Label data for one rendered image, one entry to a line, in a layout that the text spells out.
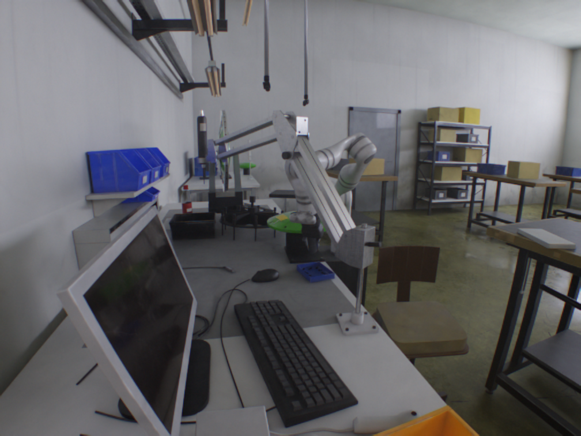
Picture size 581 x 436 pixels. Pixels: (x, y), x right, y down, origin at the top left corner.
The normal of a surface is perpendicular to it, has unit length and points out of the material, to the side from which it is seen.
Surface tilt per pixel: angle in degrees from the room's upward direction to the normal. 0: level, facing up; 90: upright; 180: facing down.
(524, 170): 90
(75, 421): 0
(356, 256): 90
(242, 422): 0
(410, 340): 0
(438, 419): 86
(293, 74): 90
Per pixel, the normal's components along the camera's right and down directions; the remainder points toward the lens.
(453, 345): -0.02, 0.24
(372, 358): 0.00, -0.97
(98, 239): 0.20, 0.23
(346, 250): -0.69, 0.17
